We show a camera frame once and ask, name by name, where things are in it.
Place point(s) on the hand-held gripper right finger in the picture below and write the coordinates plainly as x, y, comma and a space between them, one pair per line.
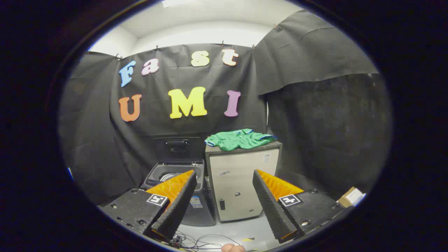
273, 210

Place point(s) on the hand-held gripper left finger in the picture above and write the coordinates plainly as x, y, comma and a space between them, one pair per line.
178, 210

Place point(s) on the grey washing machine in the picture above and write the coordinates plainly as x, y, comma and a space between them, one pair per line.
206, 217

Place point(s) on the dark washing machine lid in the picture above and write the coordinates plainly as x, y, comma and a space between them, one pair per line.
178, 154

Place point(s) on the green shirt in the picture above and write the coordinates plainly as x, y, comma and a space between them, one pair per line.
238, 140

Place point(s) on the grey metal cabinet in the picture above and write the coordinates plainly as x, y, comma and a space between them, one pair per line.
238, 175

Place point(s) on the cardboard box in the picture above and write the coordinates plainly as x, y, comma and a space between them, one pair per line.
348, 197

